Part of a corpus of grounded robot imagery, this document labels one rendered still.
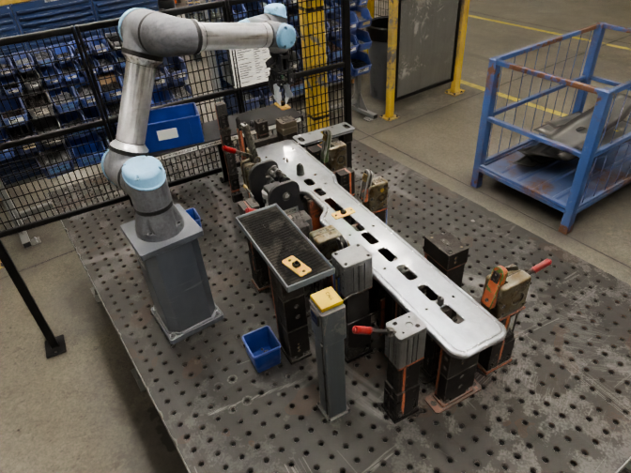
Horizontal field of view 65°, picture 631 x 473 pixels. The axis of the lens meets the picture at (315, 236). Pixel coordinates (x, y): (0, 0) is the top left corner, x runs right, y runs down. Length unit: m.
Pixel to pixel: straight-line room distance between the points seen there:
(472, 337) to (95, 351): 2.11
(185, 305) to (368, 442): 0.75
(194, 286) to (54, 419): 1.25
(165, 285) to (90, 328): 1.46
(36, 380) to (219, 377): 1.46
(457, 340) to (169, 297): 0.92
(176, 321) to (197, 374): 0.20
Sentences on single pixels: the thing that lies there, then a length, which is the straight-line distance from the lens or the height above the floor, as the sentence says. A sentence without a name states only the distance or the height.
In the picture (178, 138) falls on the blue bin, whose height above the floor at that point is 1.07.
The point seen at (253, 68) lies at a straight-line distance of 2.55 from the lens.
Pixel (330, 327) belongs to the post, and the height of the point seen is 1.09.
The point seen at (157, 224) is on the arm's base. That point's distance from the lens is 1.58.
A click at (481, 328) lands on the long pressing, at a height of 1.00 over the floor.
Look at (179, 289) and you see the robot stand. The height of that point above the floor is 0.91.
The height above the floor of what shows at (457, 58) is 0.37.
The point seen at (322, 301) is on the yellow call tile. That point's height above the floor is 1.16.
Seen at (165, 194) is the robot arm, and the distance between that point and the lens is 1.56.
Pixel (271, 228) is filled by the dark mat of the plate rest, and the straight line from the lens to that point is 1.45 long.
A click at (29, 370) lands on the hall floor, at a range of 3.04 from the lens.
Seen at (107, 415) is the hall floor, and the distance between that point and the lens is 2.65.
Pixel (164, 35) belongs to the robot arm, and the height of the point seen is 1.66.
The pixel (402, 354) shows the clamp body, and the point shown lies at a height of 1.00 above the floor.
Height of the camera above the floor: 2.00
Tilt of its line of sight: 37 degrees down
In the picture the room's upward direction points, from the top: 4 degrees counter-clockwise
